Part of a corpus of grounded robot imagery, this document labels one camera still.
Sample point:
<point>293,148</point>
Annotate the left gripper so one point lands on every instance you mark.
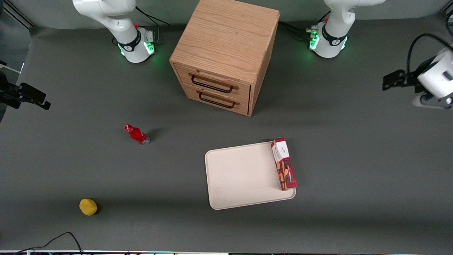
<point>411,78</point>

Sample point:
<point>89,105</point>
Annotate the wooden drawer front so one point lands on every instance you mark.
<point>221,104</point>
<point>216,79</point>

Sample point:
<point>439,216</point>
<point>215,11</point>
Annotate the beige plastic tray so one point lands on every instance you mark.
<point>242,177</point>

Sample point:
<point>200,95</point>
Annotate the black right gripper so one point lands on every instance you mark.
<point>7,92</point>

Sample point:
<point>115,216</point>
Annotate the red cookie box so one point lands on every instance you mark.
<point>285,166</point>

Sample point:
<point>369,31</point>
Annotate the aluminium frame rail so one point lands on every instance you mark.
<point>17,14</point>

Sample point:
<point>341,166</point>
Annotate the oak wooden drawer cabinet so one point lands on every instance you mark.
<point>226,39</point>

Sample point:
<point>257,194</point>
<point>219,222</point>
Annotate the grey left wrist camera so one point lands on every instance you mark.
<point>433,102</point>

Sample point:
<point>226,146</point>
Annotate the red soda bottle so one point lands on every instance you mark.
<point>137,135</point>

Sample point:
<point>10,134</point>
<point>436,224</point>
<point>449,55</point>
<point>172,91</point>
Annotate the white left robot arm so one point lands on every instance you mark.
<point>332,32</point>

